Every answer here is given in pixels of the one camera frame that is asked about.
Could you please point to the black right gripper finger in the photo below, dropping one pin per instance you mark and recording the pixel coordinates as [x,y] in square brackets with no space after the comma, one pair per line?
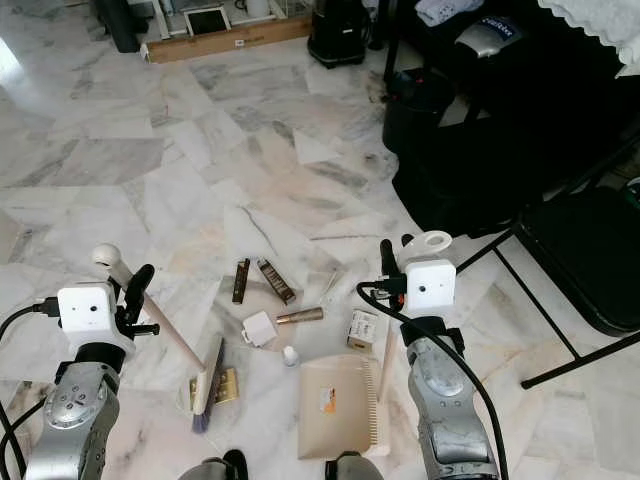
[407,241]
[389,258]

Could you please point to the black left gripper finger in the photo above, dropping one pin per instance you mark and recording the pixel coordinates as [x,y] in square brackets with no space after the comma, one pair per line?
[140,283]

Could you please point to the beige broom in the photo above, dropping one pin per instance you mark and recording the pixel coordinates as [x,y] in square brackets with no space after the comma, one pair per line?
[105,257]

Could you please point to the black floor appliance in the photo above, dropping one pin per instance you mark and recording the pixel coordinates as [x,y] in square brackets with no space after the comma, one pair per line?
[338,32]

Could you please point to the small white carton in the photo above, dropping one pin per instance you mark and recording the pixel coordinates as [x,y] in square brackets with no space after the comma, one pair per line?
[363,330]

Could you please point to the clear plastic wrapper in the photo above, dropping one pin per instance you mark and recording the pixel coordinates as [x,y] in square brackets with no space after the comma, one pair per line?
[332,285]

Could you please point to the bronze tube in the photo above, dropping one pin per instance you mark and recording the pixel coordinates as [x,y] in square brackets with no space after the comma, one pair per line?
[300,315]

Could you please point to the large black bag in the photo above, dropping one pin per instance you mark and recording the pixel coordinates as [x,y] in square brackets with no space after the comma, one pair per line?
[480,150]

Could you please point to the small white bottle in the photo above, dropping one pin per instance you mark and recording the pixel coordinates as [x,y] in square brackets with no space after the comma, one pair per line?
[291,356]

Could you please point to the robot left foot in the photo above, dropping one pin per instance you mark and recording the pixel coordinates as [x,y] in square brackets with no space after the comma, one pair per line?
[228,467]

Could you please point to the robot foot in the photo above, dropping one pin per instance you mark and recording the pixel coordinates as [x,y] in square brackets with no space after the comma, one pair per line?
[355,468]
[228,467]

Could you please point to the black folding chair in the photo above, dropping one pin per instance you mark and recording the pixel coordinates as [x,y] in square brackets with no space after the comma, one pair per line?
[585,260]

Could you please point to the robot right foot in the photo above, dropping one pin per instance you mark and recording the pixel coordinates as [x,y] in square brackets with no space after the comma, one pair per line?
[355,468]

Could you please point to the silver printed pouch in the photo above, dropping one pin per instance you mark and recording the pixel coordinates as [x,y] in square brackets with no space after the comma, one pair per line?
[490,37]

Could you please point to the long cardboard box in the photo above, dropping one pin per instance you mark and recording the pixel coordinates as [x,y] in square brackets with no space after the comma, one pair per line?
[230,40]

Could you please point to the black cylindrical object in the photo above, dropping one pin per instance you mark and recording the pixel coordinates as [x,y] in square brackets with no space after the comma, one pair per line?
[120,22]

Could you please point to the white framed tablet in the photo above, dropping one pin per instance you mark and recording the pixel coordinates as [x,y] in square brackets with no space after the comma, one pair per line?
[206,22]

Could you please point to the white cup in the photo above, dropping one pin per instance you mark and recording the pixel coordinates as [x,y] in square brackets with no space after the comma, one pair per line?
[258,7]

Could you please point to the white lace cloth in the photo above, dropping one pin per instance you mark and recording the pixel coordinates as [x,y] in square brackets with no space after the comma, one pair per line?
[600,18]

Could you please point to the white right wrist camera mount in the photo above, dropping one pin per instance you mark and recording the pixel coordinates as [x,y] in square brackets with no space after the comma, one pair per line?
[430,287]

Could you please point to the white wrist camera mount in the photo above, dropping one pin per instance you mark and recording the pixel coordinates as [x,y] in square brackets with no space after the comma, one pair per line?
[85,312]
[430,287]

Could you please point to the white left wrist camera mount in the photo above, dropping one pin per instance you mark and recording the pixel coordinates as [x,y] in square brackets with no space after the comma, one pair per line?
[85,312]

